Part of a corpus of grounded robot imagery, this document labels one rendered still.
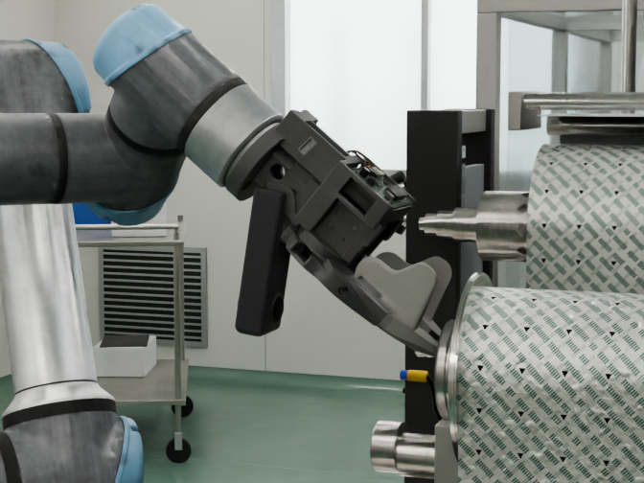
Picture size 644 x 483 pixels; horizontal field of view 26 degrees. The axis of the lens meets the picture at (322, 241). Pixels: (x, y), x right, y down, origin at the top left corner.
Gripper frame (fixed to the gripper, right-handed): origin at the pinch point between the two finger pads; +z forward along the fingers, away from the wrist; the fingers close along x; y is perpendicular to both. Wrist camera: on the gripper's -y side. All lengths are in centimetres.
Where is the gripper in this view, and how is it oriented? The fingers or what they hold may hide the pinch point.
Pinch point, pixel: (428, 348)
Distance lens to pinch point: 106.9
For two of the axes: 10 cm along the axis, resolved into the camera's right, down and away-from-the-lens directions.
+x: 3.3, -0.9, 9.4
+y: 6.0, -7.4, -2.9
